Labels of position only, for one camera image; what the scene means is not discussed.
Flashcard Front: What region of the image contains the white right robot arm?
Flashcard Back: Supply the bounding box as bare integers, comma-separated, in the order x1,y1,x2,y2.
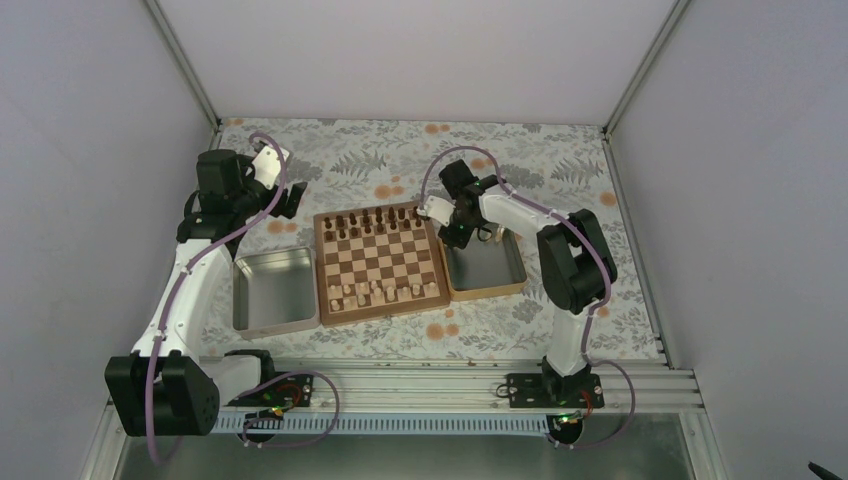
419,160,617,407

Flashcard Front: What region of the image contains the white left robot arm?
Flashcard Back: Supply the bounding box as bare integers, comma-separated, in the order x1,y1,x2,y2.
104,143,306,437

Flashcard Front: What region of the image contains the wooden chess board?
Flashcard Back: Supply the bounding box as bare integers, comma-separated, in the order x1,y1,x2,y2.
314,202,451,327

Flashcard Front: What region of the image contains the yellow tin box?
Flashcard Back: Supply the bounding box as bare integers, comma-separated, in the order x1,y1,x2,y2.
439,223,528,301

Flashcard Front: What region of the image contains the silver empty tin box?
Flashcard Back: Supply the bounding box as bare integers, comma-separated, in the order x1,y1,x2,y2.
232,247,321,340

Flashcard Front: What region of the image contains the floral table mat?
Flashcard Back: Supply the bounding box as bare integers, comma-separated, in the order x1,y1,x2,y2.
219,118,660,361

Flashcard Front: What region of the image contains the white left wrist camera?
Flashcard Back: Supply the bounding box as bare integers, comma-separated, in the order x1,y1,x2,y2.
252,145,290,190

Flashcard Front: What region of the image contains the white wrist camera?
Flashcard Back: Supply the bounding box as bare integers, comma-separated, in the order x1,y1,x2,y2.
417,195,455,226
252,145,290,190

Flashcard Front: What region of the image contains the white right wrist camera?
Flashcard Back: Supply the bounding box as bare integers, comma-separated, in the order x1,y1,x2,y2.
417,195,455,226

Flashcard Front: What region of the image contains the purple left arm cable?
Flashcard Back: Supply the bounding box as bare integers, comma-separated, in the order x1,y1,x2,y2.
144,132,290,465

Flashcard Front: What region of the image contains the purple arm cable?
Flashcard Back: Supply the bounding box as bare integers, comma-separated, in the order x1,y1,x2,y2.
144,132,290,465
419,145,639,452

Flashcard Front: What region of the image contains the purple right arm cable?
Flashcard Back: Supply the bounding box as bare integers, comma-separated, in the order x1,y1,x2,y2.
419,145,639,452

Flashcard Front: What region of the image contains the aluminium mounting rail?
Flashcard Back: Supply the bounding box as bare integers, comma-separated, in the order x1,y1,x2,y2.
198,357,705,437

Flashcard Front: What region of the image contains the aluminium frame post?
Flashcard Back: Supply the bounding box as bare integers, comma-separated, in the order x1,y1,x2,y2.
142,0,221,132

